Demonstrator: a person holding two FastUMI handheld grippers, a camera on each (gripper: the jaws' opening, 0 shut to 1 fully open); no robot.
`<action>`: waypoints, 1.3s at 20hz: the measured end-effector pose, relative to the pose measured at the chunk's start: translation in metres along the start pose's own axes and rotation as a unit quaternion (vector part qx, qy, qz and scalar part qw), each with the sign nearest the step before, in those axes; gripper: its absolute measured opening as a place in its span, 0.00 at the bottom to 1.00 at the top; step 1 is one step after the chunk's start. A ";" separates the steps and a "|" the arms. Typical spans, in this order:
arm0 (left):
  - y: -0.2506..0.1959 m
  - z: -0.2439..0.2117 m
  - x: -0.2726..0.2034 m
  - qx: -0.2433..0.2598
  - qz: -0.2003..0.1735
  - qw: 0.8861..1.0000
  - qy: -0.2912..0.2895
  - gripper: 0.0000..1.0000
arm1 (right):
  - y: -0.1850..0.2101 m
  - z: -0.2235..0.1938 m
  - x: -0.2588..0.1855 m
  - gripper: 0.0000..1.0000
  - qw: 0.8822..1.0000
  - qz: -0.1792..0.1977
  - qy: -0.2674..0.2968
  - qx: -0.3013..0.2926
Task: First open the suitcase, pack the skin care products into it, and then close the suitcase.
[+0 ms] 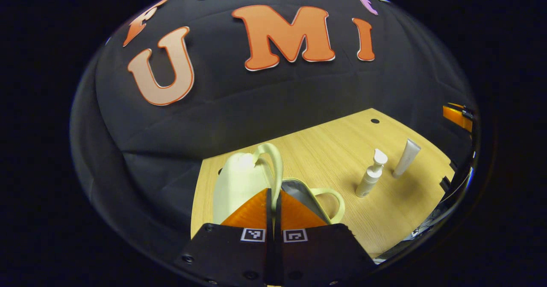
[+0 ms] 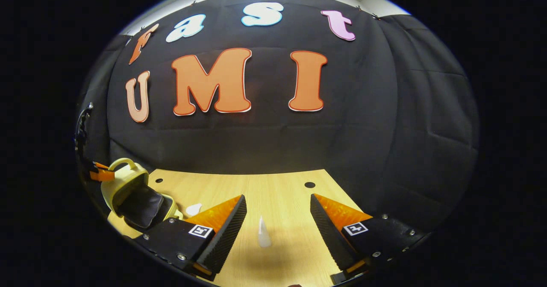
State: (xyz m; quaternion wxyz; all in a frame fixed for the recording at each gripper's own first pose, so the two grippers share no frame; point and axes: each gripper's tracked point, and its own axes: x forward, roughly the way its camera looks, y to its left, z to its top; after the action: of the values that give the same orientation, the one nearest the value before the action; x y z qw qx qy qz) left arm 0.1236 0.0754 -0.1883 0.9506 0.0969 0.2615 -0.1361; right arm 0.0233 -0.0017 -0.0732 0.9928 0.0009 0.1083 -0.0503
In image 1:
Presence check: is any white pump bottle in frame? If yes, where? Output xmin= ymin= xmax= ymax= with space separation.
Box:
xmin=356 ymin=149 xmax=388 ymax=198

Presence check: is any white squeeze tube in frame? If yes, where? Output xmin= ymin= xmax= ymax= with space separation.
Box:
xmin=392 ymin=139 xmax=422 ymax=179

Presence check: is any cream suitcase with handles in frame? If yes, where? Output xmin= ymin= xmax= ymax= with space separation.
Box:
xmin=212 ymin=143 xmax=346 ymax=226

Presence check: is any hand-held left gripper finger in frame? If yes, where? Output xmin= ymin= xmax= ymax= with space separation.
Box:
xmin=173 ymin=188 xmax=274 ymax=287
xmin=273 ymin=190 xmax=376 ymax=287

